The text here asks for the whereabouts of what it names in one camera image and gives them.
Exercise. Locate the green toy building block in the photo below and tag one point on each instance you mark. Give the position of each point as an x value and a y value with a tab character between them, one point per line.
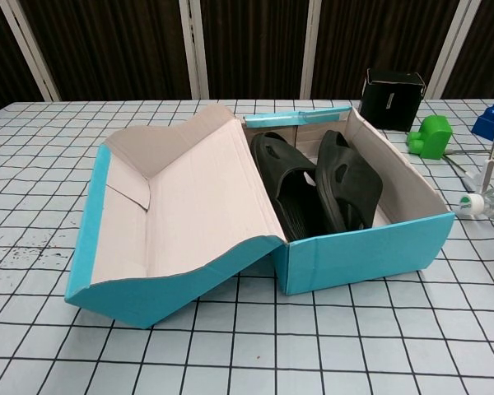
434	138

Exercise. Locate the dark white-framed folding screen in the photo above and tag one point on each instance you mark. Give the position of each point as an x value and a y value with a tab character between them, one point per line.
107	45

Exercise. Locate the small black cardboard box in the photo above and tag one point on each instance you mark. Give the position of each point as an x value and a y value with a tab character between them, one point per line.
391	98

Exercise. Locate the blue toy building block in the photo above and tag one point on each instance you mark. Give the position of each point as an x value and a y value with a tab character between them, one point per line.
487	123

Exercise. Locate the teal cardboard shoe box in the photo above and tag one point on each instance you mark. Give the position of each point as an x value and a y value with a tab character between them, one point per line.
169	288

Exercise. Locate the white black checked tablecloth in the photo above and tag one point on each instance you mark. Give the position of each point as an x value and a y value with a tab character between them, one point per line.
247	362

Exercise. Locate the black rubber slipper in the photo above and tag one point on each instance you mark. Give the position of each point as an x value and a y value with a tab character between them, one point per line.
288	164
354	185

